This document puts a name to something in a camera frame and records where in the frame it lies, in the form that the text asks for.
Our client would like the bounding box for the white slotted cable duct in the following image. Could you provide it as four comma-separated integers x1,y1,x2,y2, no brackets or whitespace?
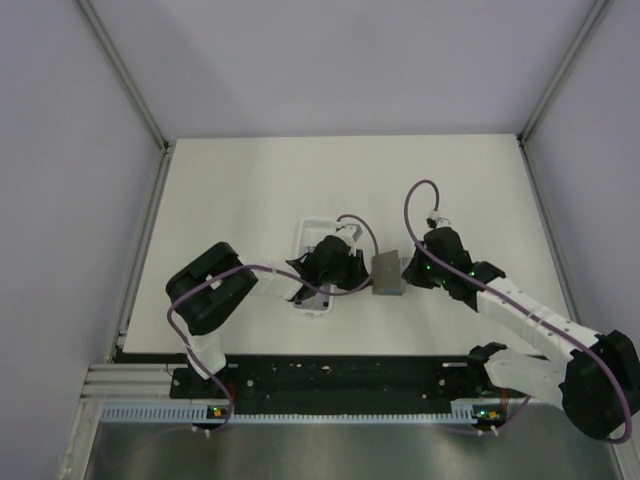
100,403,505,425

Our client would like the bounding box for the lower credit card in basket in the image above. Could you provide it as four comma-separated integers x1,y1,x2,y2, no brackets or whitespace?
292,286,333,314

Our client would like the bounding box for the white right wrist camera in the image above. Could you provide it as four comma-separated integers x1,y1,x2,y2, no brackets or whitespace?
426,211,451,229

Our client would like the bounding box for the grey card holder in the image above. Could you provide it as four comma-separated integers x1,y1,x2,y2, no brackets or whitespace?
372,250,405,296

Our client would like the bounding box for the white plastic basket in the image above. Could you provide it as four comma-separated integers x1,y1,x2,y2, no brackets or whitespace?
292,217,337,316

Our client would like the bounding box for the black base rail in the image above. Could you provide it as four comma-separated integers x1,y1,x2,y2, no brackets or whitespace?
169,355,518,415

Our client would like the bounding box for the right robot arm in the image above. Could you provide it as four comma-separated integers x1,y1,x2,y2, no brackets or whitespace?
403,227,639,444

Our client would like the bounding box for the left aluminium frame post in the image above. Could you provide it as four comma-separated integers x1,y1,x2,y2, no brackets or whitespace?
74,0,173,151

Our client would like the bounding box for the right aluminium frame post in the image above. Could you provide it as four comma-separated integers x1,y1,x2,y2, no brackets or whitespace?
517,0,614,144

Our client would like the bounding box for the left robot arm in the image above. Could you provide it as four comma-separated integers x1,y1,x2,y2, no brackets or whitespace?
165,234,372,397

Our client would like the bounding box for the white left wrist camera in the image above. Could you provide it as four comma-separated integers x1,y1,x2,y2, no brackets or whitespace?
334,223,362,250

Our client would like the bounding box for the aluminium frame post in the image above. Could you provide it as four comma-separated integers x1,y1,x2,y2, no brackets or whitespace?
74,0,173,151
517,0,614,144

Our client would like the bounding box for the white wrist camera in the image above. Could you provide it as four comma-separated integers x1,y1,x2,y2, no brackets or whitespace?
334,223,362,250
426,211,451,229

